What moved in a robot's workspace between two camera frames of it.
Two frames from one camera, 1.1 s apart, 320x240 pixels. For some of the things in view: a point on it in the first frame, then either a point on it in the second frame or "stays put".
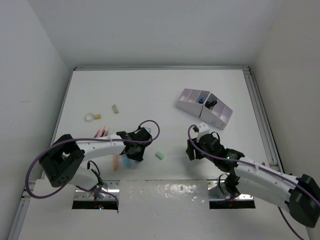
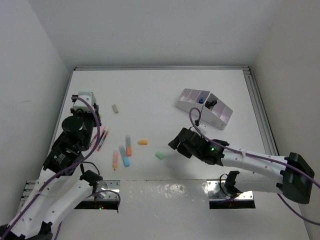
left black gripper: x=138 y=156 -> x=92 y=113
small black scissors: x=208 y=104 stays put
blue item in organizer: x=202 y=100 stays put
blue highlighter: x=127 y=161 stays put
